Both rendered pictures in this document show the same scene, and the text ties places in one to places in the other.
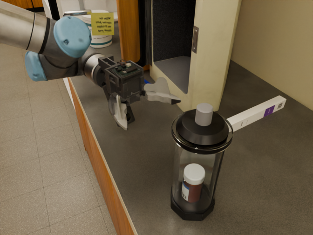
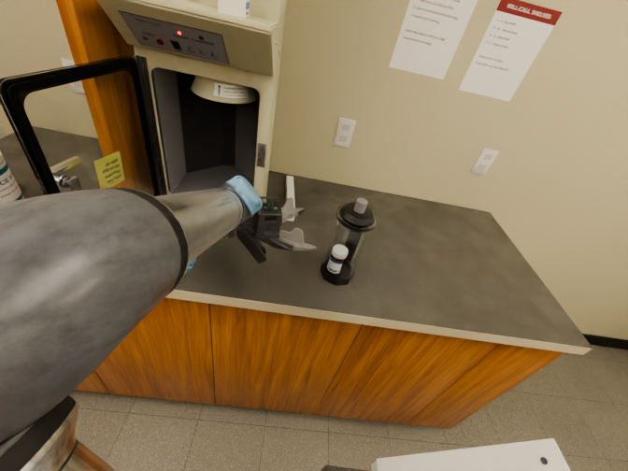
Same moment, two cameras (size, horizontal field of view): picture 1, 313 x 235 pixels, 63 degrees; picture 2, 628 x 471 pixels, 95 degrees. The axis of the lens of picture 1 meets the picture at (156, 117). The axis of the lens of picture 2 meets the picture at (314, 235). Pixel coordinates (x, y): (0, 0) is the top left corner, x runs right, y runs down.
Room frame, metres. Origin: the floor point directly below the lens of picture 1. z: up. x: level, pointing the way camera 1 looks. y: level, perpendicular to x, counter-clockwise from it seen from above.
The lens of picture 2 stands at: (0.24, 0.54, 1.57)
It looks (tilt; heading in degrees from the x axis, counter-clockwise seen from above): 39 degrees down; 288
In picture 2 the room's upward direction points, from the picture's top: 14 degrees clockwise
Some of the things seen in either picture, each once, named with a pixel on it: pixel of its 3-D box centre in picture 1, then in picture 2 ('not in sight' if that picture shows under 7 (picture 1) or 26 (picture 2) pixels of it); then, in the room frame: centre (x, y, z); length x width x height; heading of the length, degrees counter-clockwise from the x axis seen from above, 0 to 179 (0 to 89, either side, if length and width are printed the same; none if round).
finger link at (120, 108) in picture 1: (119, 108); (297, 237); (0.43, 0.08, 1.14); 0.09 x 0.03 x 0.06; 4
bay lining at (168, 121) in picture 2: (203, 20); (221, 131); (0.85, -0.15, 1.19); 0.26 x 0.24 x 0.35; 26
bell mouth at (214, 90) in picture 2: not in sight; (225, 81); (0.82, -0.14, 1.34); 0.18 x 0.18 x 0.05
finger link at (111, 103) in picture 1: (119, 104); (278, 238); (0.48, 0.09, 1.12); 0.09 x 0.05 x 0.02; 4
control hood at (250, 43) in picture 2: not in sight; (194, 35); (0.77, 0.01, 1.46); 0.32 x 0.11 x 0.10; 26
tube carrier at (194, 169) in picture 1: (196, 167); (346, 245); (0.35, -0.08, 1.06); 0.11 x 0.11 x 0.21
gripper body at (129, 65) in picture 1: (119, 80); (255, 220); (0.54, 0.09, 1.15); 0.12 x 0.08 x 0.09; 40
